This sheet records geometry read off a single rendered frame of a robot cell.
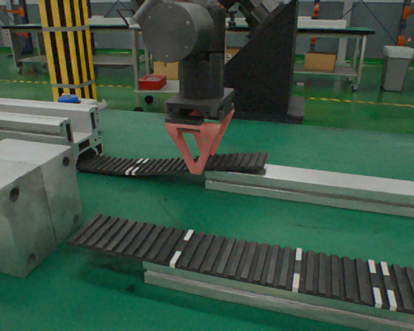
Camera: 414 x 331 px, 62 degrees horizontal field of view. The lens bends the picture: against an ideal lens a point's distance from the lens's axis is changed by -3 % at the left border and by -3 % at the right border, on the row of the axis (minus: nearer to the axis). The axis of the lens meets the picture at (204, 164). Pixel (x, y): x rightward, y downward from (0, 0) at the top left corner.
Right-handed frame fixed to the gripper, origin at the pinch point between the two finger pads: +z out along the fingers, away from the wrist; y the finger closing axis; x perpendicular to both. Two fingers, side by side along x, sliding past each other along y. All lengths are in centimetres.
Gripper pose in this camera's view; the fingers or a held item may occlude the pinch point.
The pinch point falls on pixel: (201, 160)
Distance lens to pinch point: 48.8
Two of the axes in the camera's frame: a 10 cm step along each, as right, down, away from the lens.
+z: 0.0, 9.2, 4.0
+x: 9.6, 1.2, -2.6
